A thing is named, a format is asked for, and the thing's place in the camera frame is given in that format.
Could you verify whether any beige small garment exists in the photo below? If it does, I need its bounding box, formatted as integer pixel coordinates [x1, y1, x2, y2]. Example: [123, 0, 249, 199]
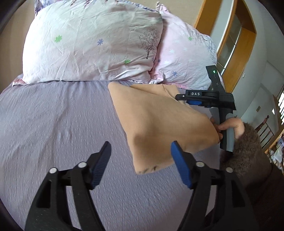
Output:
[108, 82, 219, 174]

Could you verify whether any right forearm brown sleeve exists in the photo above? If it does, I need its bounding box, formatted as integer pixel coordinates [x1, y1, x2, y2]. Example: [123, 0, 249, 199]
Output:
[220, 123, 283, 230]

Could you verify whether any person's right hand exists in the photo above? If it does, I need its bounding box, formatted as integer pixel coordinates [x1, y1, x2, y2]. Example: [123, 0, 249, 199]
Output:
[210, 117, 245, 141]

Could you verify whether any pink floral pillow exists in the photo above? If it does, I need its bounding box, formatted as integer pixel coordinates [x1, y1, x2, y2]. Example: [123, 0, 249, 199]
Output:
[150, 3, 217, 90]

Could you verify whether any lavender bed sheet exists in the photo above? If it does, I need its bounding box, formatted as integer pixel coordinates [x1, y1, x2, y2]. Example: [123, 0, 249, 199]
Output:
[1, 81, 192, 230]

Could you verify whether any white floral pillow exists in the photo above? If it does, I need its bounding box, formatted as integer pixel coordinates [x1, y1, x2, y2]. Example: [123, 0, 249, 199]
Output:
[22, 1, 163, 84]

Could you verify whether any wooden door frame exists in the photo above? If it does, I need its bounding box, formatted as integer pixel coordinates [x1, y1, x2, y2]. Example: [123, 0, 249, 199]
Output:
[195, 1, 256, 92]

